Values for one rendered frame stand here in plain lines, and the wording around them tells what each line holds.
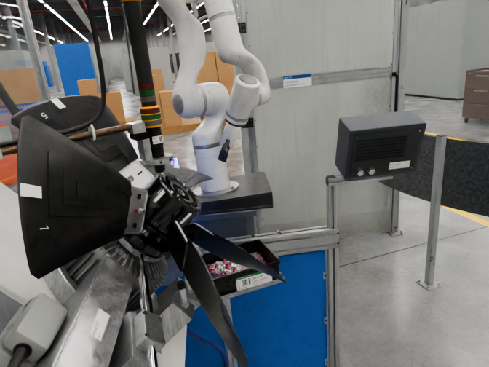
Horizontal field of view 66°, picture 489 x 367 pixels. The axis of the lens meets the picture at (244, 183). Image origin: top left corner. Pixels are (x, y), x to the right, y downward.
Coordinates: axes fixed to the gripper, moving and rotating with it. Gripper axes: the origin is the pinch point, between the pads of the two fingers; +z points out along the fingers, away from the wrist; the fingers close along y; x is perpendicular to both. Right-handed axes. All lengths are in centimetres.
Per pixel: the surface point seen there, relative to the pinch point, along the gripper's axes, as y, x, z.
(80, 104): 45, -31, -34
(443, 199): -71, 124, 33
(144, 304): 81, 1, -28
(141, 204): 65, -7, -32
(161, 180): 59, -6, -35
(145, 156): 52, -12, -32
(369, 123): -2, 42, -31
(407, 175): -91, 107, 40
